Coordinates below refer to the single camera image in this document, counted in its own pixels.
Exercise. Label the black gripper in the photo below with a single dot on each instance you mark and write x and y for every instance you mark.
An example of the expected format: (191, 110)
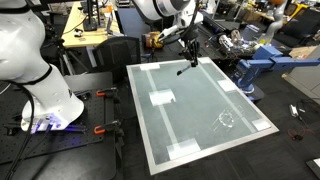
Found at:
(190, 43)

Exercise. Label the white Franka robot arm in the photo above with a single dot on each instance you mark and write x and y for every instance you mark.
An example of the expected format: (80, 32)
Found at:
(43, 93)

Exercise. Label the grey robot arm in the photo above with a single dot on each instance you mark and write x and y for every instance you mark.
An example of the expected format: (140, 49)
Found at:
(275, 18)

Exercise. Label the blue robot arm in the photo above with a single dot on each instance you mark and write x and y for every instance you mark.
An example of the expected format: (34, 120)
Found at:
(266, 63)

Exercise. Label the clear drinking glass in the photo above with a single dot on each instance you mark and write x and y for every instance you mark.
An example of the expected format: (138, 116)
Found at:
(226, 120)

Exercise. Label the electronics clutter pile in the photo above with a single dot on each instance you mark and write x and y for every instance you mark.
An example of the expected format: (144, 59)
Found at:
(233, 41)

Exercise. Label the yellow orange spool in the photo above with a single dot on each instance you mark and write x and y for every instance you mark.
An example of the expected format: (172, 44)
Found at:
(153, 40)

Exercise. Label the black mesh back chair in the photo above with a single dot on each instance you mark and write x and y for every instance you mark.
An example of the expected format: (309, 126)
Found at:
(115, 55)

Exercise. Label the black monitor stand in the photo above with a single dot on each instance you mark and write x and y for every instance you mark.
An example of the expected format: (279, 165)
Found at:
(90, 21)

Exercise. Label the white power adapter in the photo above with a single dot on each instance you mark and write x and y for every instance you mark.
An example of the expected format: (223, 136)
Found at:
(293, 110)

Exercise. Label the black padded armchair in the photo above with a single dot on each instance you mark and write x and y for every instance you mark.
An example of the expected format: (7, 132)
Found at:
(301, 26)

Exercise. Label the light wooden desk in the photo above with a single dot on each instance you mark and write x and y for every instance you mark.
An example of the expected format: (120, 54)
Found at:
(80, 36)

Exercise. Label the white flat box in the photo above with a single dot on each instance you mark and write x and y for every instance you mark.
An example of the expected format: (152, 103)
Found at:
(316, 165)

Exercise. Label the black camera tripod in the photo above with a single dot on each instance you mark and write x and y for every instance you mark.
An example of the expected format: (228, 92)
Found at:
(65, 58)

